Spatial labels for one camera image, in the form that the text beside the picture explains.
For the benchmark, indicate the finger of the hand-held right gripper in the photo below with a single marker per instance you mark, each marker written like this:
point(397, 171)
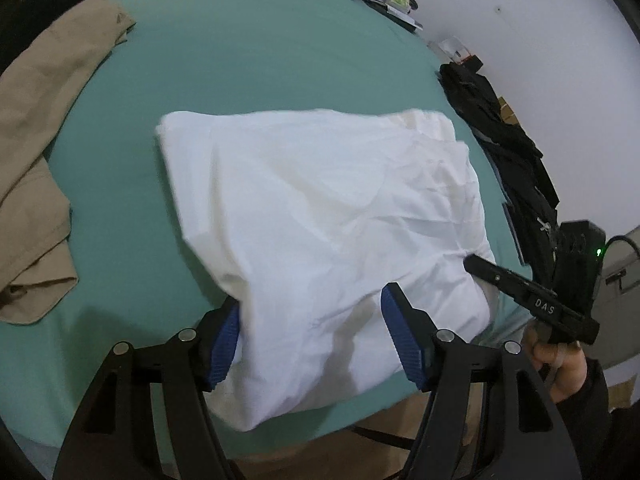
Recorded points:
point(495, 275)

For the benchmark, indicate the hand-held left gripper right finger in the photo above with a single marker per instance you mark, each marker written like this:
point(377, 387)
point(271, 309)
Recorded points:
point(400, 330)

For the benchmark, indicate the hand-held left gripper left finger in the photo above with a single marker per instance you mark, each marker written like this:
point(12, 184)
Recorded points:
point(222, 350)

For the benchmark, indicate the white hooded jacket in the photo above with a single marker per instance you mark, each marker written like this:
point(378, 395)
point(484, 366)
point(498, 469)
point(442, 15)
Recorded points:
point(325, 210)

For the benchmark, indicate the person's right forearm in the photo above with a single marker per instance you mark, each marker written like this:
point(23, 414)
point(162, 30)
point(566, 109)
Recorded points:
point(590, 425)

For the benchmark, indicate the black clothes pile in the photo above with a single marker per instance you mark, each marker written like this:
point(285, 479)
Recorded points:
point(505, 160)

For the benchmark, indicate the person's right hand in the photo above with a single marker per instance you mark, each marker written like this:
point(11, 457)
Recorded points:
point(565, 375)

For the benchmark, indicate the cardboard box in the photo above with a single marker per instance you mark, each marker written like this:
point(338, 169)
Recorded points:
point(507, 110)

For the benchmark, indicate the black small box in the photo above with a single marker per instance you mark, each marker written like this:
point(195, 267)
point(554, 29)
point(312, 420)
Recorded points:
point(472, 62)

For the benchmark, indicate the white small box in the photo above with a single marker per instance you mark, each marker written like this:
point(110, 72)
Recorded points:
point(450, 49)

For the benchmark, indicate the black flat tray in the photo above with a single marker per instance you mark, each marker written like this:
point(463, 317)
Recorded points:
point(400, 15)

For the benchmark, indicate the beige garment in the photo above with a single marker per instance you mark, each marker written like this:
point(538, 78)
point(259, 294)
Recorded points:
point(45, 110)

